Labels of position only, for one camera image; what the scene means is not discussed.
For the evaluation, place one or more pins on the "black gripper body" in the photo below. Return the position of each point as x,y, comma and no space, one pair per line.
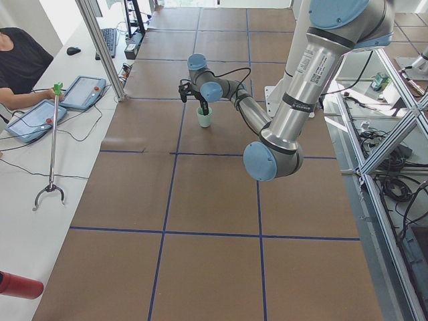
200,99

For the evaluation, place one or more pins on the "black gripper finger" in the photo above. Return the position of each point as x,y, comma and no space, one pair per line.
204,108

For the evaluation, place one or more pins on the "mint green cup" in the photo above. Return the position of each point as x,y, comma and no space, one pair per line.
199,112
204,122

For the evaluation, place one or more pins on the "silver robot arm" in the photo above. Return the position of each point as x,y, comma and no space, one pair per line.
331,29

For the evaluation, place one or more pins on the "black keyboard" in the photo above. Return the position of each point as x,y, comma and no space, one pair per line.
110,38

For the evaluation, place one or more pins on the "far blue teach pendant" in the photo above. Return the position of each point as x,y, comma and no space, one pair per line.
83,93

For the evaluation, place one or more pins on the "blue teach pendant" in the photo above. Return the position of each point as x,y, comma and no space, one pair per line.
83,93
33,124

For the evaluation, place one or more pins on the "brown paper table cover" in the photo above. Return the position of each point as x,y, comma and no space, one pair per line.
171,227

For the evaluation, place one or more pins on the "black computer mouse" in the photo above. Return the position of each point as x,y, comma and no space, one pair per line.
73,51

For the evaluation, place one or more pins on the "silver reacher grabber tool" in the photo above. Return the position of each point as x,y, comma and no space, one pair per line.
51,185

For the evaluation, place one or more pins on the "near blue teach pendant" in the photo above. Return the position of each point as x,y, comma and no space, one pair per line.
33,124

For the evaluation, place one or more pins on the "person in black shirt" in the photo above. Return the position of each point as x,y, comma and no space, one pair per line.
23,63

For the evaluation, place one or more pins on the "red bottle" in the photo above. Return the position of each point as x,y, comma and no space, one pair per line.
20,287

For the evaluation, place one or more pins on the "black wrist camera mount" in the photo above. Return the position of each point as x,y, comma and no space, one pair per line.
185,89

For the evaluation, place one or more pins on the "aluminium frame post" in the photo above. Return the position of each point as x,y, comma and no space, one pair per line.
89,18

